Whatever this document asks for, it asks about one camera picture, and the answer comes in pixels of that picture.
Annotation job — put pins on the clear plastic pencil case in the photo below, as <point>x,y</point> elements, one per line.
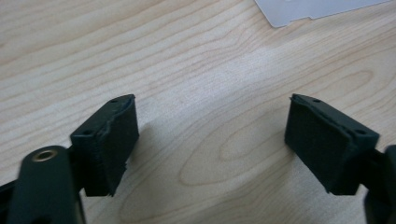
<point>289,12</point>

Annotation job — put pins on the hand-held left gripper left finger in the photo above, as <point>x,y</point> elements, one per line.
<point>106,146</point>

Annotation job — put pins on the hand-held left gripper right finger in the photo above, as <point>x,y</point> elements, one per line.
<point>323,146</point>

